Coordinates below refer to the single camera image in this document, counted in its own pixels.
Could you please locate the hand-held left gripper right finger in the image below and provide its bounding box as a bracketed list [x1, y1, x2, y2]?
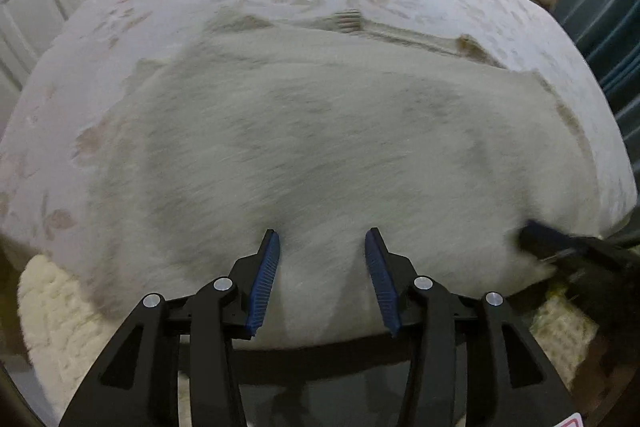
[364, 227, 576, 427]

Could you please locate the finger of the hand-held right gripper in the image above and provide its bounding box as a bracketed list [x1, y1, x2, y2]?
[520, 219, 601, 268]

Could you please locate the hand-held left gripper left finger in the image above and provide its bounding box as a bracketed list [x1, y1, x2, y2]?
[59, 228, 281, 427]

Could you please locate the cream sweater with black hearts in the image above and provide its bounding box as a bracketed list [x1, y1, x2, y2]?
[87, 9, 608, 350]

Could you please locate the white fluffy rug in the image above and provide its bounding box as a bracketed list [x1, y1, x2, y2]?
[17, 254, 601, 427]

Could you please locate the white panelled wardrobe door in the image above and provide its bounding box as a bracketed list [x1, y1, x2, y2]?
[0, 0, 151, 102]

